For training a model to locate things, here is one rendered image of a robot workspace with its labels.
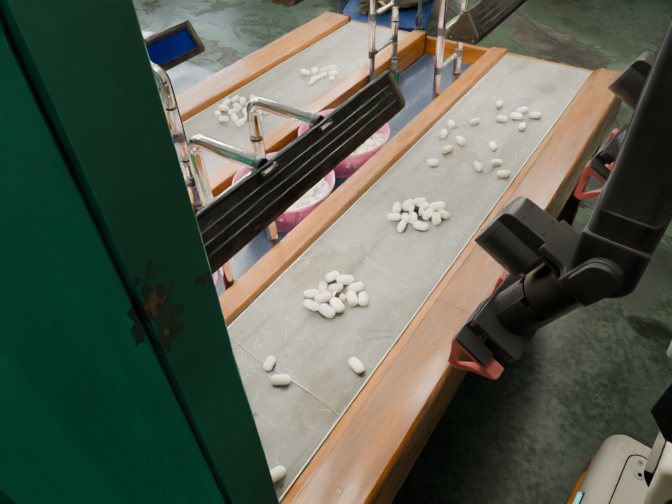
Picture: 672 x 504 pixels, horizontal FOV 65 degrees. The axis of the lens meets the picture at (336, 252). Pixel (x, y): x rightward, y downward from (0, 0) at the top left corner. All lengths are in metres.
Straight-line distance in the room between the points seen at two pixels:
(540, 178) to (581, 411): 0.83
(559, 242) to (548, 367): 1.45
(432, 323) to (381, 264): 0.21
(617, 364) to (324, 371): 1.31
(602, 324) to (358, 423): 1.43
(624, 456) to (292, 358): 0.90
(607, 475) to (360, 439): 0.78
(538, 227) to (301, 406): 0.56
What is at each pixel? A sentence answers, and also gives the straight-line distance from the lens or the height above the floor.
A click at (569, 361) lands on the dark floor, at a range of 2.03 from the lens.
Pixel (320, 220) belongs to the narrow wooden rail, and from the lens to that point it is 1.24.
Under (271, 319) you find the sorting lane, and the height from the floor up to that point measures 0.74.
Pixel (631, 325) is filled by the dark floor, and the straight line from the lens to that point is 2.22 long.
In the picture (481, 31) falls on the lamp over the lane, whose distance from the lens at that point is 1.41.
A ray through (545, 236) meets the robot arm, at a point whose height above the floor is 1.21.
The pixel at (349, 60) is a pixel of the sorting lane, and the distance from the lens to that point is 2.06.
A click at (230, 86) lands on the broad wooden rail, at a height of 0.76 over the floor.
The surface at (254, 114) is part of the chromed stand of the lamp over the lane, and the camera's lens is 1.01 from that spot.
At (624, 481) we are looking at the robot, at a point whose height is 0.28.
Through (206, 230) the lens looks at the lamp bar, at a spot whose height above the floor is 1.09.
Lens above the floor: 1.56
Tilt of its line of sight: 44 degrees down
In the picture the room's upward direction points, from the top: 3 degrees counter-clockwise
